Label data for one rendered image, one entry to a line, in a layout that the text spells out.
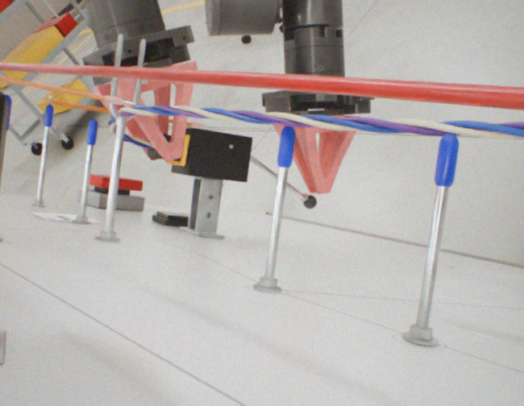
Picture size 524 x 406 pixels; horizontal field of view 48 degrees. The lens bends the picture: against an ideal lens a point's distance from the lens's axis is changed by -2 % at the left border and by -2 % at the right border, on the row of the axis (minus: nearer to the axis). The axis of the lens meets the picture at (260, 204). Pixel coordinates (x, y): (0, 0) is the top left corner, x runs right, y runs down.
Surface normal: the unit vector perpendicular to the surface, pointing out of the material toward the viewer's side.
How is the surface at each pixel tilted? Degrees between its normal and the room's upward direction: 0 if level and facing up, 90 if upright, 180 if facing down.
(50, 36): 90
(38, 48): 90
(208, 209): 80
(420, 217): 0
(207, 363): 50
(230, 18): 102
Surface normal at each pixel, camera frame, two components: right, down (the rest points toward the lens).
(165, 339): 0.13, -0.99
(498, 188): -0.49, -0.69
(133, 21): 0.30, 0.17
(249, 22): 0.18, 0.78
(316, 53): -0.05, 0.14
